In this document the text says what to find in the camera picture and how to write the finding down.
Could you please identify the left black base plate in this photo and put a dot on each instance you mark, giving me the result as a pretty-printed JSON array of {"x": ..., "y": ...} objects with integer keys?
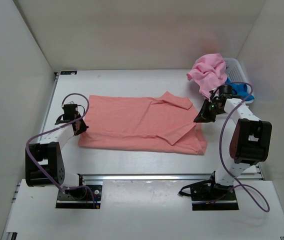
[{"x": 81, "y": 198}]

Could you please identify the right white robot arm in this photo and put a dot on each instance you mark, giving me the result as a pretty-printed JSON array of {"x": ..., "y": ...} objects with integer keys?
[{"x": 250, "y": 141}]

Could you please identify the light pink t shirt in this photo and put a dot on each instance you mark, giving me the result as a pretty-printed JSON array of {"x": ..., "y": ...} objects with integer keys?
[{"x": 208, "y": 72}]

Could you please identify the white plastic laundry basket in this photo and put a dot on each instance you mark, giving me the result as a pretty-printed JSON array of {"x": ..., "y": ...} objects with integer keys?
[{"x": 236, "y": 74}]

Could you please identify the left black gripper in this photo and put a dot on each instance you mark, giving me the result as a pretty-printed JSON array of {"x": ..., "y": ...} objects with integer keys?
[{"x": 83, "y": 129}]

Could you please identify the salmon pink t shirt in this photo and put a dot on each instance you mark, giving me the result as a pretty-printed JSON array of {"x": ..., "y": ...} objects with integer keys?
[{"x": 151, "y": 124}]

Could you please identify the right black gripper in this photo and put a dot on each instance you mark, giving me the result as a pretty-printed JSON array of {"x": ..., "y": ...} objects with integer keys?
[{"x": 203, "y": 116}]

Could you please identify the blue label sticker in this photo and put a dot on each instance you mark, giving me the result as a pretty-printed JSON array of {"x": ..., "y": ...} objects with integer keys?
[{"x": 68, "y": 72}]

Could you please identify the blue t shirt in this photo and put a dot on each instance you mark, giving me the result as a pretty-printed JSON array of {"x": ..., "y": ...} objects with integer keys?
[{"x": 238, "y": 88}]

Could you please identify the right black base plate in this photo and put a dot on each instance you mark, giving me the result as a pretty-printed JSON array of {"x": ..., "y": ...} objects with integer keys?
[{"x": 205, "y": 198}]

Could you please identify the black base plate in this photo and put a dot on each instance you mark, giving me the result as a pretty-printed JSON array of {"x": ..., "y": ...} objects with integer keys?
[
  {"x": 205, "y": 198},
  {"x": 81, "y": 198}
]

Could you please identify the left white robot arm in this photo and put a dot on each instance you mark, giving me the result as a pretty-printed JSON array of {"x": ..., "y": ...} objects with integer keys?
[{"x": 43, "y": 160}]

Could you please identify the aluminium table edge rail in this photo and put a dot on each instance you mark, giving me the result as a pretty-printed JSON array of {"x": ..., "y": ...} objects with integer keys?
[{"x": 146, "y": 177}]

